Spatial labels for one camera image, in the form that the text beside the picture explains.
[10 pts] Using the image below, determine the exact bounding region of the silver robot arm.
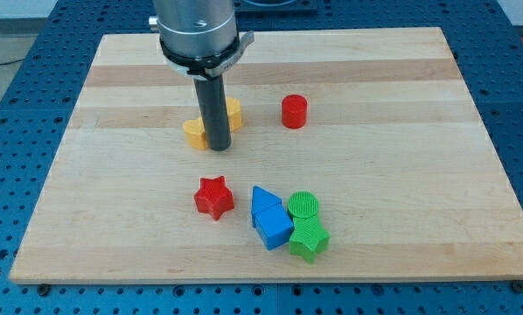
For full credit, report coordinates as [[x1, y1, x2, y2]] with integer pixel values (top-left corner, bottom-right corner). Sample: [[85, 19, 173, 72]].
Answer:
[[149, 0, 255, 81]]

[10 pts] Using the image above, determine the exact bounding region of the red star block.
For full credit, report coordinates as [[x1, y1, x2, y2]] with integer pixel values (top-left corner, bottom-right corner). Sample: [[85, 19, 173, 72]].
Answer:
[[193, 176, 234, 221]]

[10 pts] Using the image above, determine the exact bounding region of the yellow heart block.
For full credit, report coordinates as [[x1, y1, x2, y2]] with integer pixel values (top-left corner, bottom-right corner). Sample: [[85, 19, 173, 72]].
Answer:
[[183, 97, 243, 151]]

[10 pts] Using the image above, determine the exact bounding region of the green star block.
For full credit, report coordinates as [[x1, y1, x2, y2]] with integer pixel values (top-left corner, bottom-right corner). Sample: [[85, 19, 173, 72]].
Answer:
[[289, 215, 331, 263]]

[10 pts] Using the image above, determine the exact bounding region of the blue triangle block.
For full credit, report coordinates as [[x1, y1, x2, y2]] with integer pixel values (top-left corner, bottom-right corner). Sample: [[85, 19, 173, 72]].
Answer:
[[251, 185, 282, 228]]

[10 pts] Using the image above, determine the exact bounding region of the red cylinder block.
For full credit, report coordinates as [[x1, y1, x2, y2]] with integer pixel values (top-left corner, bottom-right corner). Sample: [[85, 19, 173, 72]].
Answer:
[[281, 94, 308, 129]]

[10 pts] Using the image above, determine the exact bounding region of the green cylinder block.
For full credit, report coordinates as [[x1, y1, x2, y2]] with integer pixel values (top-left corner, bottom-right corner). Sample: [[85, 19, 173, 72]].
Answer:
[[287, 191, 319, 219]]

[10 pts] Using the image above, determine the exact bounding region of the blue cube block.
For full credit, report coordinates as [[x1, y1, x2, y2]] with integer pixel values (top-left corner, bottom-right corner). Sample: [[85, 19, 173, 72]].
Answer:
[[254, 204, 294, 250]]

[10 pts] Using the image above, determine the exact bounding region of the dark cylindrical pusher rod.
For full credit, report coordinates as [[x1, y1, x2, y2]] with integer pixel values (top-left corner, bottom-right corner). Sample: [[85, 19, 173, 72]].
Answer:
[[194, 76, 232, 151]]

